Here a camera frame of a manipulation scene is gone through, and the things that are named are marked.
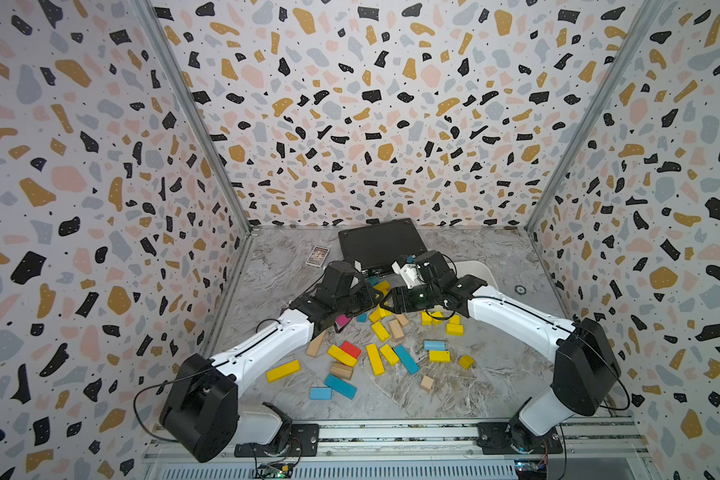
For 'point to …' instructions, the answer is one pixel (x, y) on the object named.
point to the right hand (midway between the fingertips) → (387, 304)
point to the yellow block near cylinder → (439, 356)
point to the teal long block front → (340, 386)
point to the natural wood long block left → (315, 344)
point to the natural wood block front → (341, 370)
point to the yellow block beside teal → (390, 354)
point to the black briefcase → (382, 244)
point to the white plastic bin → (473, 268)
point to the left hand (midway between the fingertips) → (388, 294)
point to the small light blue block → (320, 393)
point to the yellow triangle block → (466, 361)
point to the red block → (351, 349)
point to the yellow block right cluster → (455, 328)
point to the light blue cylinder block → (435, 345)
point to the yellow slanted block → (342, 355)
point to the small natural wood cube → (427, 382)
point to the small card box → (317, 256)
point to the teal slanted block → (410, 364)
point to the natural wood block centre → (396, 330)
